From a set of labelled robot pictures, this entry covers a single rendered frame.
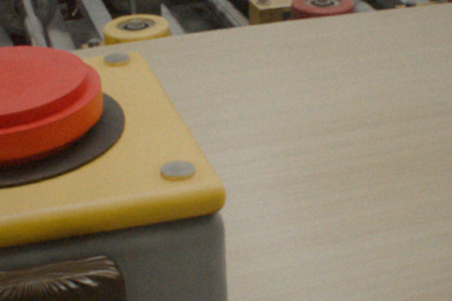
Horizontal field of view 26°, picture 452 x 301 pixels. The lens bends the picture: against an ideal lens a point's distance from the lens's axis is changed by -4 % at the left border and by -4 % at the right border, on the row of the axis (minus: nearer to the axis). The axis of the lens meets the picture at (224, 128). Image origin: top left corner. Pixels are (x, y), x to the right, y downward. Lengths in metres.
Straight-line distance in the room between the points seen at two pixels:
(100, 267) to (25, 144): 0.03
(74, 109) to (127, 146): 0.01
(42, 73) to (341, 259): 0.57
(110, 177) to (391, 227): 0.62
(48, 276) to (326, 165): 0.72
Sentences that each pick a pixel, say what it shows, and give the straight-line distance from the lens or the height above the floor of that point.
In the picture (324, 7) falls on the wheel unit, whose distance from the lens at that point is 1.25.
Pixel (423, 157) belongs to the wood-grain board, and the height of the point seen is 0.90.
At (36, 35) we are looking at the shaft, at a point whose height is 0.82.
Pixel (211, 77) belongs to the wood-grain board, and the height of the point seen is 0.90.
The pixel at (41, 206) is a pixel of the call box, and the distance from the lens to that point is 0.17.
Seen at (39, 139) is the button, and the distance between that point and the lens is 0.17.
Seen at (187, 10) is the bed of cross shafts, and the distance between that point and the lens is 1.87.
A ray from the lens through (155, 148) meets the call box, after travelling 0.18.
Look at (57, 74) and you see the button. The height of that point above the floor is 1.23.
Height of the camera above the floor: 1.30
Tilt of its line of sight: 25 degrees down
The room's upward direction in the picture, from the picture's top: 2 degrees counter-clockwise
